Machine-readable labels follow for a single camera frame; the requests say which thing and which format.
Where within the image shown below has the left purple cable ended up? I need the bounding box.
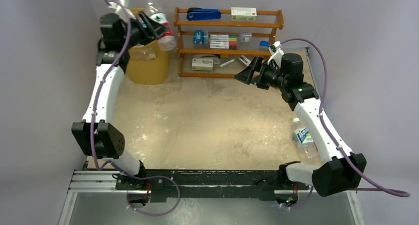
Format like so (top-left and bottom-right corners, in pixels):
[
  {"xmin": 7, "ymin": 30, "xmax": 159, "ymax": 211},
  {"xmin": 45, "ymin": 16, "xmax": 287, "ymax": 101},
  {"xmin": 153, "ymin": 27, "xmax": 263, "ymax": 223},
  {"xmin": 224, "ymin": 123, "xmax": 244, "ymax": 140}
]
[{"xmin": 90, "ymin": 0, "xmax": 181, "ymax": 217}]

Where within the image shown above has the yellow plastic bin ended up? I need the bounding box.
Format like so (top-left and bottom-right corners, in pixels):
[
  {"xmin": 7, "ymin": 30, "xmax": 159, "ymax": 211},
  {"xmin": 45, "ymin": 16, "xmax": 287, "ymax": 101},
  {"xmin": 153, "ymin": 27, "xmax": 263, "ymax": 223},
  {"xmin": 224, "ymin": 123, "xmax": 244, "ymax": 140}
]
[{"xmin": 126, "ymin": 8, "xmax": 170, "ymax": 85}]

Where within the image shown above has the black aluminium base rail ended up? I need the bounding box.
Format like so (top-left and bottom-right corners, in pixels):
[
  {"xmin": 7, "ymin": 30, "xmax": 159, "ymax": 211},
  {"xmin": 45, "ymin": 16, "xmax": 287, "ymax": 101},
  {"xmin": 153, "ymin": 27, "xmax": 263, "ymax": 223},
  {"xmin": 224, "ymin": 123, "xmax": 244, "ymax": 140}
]
[{"xmin": 67, "ymin": 166, "xmax": 357, "ymax": 205}]

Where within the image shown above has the white staples box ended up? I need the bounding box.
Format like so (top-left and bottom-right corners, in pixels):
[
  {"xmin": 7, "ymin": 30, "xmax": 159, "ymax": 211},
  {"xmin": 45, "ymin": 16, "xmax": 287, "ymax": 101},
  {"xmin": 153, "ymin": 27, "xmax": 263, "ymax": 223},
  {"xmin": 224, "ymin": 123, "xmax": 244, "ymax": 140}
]
[{"xmin": 191, "ymin": 58, "xmax": 213, "ymax": 71}]

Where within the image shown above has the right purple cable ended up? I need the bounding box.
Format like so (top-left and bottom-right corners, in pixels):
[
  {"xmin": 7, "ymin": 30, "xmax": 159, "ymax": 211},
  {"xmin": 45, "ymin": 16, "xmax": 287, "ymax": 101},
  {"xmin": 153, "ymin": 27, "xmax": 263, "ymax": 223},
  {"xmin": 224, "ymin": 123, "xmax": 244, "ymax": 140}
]
[{"xmin": 280, "ymin": 38, "xmax": 411, "ymax": 210}]

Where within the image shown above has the blue white eraser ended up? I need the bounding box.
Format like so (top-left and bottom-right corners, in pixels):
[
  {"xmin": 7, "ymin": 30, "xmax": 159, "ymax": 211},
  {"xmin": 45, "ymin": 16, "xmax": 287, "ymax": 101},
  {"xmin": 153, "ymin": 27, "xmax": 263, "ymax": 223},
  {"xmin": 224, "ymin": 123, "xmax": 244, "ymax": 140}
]
[{"xmin": 258, "ymin": 41, "xmax": 269, "ymax": 51}]

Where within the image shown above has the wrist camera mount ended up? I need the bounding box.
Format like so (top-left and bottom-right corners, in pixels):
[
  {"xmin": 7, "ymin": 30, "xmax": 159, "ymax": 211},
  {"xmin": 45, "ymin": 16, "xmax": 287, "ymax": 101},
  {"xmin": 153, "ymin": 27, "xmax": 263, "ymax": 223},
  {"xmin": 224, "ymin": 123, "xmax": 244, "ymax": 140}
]
[
  {"xmin": 267, "ymin": 41, "xmax": 284, "ymax": 66},
  {"xmin": 112, "ymin": 0, "xmax": 136, "ymax": 22}
]

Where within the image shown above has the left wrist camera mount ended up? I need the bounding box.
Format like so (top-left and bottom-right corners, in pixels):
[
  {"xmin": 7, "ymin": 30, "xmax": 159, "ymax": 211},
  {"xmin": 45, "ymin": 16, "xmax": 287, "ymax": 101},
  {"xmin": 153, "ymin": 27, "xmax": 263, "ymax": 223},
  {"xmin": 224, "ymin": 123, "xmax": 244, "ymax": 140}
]
[{"xmin": 112, "ymin": 0, "xmax": 136, "ymax": 22}]

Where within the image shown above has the colour marker pen set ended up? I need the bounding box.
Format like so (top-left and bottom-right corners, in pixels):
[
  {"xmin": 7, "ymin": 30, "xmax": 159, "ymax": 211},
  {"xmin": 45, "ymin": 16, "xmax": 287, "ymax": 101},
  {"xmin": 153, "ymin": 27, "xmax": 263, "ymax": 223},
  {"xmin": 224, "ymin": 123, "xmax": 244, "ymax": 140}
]
[{"xmin": 208, "ymin": 34, "xmax": 238, "ymax": 49}]

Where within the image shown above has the green white marker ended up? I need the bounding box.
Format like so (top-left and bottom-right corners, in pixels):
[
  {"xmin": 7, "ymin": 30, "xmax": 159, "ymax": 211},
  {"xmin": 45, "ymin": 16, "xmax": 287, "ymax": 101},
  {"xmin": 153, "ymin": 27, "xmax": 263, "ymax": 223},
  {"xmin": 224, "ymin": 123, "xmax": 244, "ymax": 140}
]
[{"xmin": 219, "ymin": 58, "xmax": 238, "ymax": 68}]

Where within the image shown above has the clear white-cap bottle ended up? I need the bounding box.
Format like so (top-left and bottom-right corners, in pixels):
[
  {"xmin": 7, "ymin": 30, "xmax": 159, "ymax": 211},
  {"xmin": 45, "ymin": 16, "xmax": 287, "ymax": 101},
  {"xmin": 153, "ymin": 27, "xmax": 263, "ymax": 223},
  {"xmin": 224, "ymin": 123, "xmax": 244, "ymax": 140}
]
[{"xmin": 129, "ymin": 45, "xmax": 157, "ymax": 61}]

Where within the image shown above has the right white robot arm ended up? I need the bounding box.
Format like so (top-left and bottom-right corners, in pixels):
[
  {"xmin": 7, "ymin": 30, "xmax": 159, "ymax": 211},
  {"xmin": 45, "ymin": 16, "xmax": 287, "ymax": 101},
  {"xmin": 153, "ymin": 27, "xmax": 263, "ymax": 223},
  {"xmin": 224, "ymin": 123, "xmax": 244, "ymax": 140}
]
[{"xmin": 234, "ymin": 53, "xmax": 367, "ymax": 197}]

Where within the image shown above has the blue stapler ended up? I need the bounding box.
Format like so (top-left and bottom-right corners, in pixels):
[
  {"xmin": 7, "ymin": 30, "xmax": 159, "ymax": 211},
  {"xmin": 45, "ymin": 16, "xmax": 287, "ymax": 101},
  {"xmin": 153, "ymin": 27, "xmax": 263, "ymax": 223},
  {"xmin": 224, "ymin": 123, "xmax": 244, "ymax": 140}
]
[{"xmin": 186, "ymin": 7, "xmax": 221, "ymax": 21}]

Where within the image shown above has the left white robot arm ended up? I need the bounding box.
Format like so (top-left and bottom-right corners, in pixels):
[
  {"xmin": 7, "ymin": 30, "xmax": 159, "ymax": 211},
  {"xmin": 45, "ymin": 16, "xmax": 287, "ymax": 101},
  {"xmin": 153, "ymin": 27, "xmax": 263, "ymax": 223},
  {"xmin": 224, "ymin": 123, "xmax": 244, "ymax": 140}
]
[{"xmin": 71, "ymin": 11, "xmax": 168, "ymax": 190}]

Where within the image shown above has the clear small jar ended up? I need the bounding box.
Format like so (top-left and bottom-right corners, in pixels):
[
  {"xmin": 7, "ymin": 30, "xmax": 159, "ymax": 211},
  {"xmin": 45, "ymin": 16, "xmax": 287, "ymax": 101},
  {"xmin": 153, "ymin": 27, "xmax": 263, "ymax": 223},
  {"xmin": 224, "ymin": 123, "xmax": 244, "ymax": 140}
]
[{"xmin": 239, "ymin": 31, "xmax": 252, "ymax": 43}]

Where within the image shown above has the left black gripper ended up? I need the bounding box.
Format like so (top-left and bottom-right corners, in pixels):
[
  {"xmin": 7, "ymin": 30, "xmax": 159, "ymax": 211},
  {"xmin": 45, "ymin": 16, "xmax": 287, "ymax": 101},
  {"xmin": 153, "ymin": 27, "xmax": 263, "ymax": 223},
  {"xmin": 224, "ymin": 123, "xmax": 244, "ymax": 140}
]
[{"xmin": 120, "ymin": 11, "xmax": 168, "ymax": 50}]

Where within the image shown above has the grey stapler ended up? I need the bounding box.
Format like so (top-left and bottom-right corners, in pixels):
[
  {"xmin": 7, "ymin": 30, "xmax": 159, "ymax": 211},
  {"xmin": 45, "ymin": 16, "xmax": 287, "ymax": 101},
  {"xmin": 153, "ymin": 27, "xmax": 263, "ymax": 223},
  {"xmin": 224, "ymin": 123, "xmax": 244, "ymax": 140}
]
[{"xmin": 192, "ymin": 53, "xmax": 221, "ymax": 65}]

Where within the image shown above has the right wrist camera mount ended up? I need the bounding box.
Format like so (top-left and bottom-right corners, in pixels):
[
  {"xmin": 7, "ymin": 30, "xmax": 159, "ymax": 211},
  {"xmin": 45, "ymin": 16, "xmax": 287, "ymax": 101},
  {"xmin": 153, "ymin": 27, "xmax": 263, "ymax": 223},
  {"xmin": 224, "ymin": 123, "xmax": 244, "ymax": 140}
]
[{"xmin": 267, "ymin": 41, "xmax": 284, "ymax": 66}]

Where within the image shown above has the purple cable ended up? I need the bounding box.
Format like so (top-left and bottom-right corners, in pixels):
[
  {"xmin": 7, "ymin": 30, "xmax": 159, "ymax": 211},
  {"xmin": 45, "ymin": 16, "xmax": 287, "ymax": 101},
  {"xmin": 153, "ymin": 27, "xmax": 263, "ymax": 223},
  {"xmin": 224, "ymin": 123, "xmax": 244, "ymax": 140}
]
[
  {"xmin": 280, "ymin": 38, "xmax": 411, "ymax": 210},
  {"xmin": 90, "ymin": 0, "xmax": 181, "ymax": 217}
]

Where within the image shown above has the red white label bottle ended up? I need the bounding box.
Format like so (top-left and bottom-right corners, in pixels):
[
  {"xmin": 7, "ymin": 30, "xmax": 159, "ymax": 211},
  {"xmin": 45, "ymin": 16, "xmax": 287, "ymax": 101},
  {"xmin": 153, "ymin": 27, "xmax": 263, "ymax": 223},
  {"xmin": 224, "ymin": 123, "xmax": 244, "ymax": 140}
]
[{"xmin": 145, "ymin": 0, "xmax": 176, "ymax": 51}]

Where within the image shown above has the wooden shelf rack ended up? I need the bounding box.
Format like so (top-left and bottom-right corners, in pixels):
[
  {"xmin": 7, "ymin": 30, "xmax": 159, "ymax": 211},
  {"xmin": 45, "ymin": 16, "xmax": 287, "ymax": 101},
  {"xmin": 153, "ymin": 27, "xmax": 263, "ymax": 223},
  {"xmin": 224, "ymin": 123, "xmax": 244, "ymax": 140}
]
[{"xmin": 173, "ymin": 7, "xmax": 284, "ymax": 78}]

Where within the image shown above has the white green box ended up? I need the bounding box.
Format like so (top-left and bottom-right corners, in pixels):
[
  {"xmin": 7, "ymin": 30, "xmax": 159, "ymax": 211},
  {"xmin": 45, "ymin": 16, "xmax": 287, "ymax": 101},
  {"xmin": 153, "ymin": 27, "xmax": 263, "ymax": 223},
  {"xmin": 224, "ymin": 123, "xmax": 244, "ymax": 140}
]
[{"xmin": 230, "ymin": 7, "xmax": 257, "ymax": 21}]

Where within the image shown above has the small white-cap bottle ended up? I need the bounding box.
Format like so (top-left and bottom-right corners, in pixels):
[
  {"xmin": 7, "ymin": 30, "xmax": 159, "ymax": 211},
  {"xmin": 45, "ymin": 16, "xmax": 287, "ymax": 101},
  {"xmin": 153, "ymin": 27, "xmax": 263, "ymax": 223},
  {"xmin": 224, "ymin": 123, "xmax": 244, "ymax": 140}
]
[{"xmin": 292, "ymin": 118, "xmax": 320, "ymax": 161}]

